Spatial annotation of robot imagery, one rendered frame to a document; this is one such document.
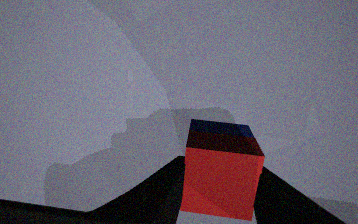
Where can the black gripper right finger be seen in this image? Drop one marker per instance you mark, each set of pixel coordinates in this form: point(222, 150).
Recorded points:
point(277, 202)

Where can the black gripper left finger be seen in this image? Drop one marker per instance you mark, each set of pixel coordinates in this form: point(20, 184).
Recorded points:
point(156, 200)

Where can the red block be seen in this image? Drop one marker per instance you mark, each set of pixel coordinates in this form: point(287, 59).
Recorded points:
point(221, 174)

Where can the blue block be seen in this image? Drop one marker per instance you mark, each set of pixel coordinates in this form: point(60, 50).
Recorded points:
point(220, 128)

